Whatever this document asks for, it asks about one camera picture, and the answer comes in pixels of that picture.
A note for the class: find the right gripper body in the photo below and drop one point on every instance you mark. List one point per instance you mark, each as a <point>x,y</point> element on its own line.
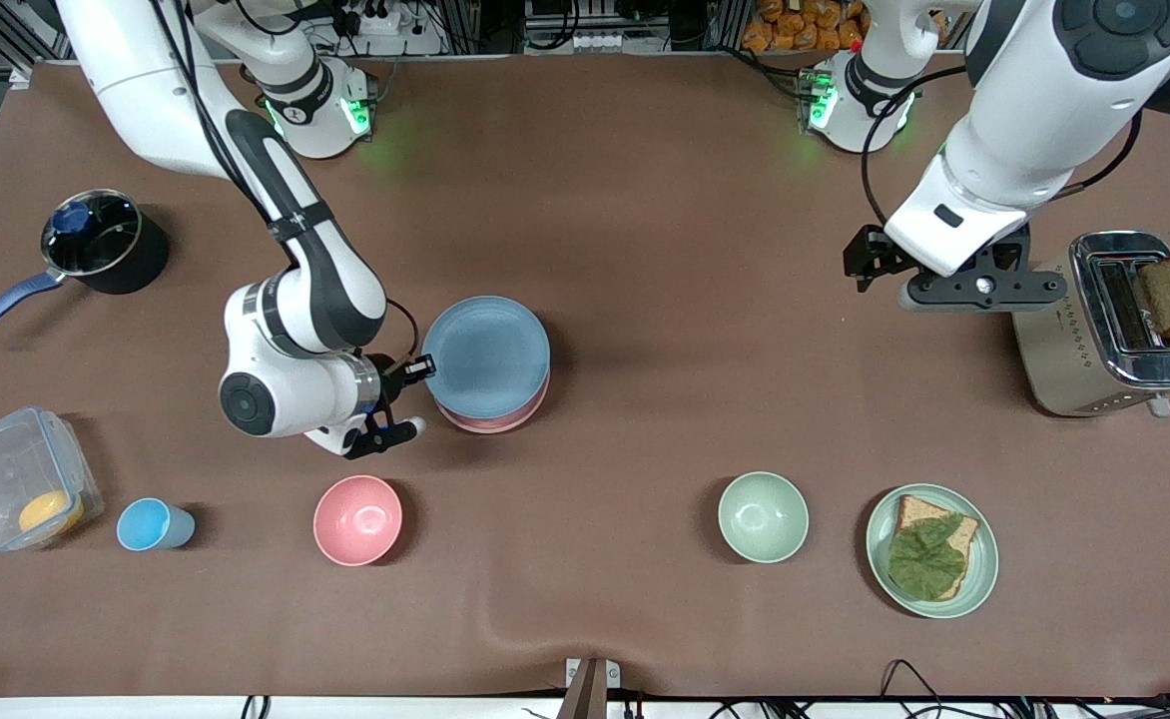
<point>391,378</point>

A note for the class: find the blue plate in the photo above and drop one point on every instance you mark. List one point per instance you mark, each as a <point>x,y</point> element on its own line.
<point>487,355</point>

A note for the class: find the pink plate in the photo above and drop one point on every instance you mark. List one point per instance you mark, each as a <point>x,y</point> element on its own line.
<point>490,425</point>

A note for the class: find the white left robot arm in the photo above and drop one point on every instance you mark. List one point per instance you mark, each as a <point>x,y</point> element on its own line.
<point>1044,100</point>

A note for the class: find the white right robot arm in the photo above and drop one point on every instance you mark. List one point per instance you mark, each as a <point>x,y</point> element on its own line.
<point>305,260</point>

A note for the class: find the pink bowl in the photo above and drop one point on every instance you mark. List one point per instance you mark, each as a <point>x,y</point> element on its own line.
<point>357,519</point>

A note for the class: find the silver toaster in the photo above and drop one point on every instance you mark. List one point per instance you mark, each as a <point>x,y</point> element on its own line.
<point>1064,359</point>

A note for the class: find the brown table cover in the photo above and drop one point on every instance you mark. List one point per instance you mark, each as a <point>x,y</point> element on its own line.
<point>645,250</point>

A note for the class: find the bag of orange buns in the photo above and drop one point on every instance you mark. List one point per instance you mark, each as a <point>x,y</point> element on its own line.
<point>795,25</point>

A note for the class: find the bread slice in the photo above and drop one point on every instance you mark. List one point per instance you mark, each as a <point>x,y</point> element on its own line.
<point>912,511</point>

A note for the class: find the green bowl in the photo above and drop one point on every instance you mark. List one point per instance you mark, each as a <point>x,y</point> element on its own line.
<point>763,517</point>

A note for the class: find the blue cup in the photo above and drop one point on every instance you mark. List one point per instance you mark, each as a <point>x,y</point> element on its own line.
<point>146,525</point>

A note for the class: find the green lettuce leaf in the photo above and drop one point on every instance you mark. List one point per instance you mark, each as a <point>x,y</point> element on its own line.
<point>926,559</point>

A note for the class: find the green plate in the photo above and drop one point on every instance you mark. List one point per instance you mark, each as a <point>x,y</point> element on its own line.
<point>984,559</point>

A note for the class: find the white power strip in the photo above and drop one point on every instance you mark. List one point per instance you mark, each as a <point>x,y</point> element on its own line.
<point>365,20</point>
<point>597,41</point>

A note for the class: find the small dark blue round object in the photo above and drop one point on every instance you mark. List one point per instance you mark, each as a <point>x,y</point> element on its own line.
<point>73,218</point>

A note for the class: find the clear plastic container blue seal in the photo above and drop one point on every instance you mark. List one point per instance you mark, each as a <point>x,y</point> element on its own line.
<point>6,469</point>

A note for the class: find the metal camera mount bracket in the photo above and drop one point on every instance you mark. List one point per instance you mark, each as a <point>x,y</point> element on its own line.
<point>590,689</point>

